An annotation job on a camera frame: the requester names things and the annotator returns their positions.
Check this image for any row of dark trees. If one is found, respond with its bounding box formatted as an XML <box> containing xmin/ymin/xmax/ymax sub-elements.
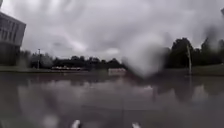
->
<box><xmin>18</xmin><ymin>49</ymin><xmax>128</xmax><ymax>71</ymax></box>

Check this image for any wet grey paved ground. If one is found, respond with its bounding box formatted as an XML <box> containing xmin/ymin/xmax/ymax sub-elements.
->
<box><xmin>0</xmin><ymin>70</ymin><xmax>224</xmax><ymax>128</ymax></box>

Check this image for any robot's own part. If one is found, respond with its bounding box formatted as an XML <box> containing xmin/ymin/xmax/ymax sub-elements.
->
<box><xmin>131</xmin><ymin>122</ymin><xmax>141</xmax><ymax>128</ymax></box>
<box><xmin>70</xmin><ymin>119</ymin><xmax>82</xmax><ymax>128</ymax></box>

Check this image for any pale pole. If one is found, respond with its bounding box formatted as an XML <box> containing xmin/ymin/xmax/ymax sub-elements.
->
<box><xmin>186</xmin><ymin>44</ymin><xmax>193</xmax><ymax>76</ymax></box>

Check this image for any group of dark trees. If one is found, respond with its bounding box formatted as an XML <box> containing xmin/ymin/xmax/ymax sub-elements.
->
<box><xmin>165</xmin><ymin>37</ymin><xmax>224</xmax><ymax>70</ymax></box>

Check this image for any grass strip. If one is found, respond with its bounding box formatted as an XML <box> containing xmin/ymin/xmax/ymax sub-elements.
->
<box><xmin>166</xmin><ymin>64</ymin><xmax>224</xmax><ymax>77</ymax></box>

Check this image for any grey multi-storey building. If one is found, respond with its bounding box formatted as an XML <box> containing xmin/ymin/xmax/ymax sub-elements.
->
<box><xmin>0</xmin><ymin>11</ymin><xmax>27</xmax><ymax>67</ymax></box>

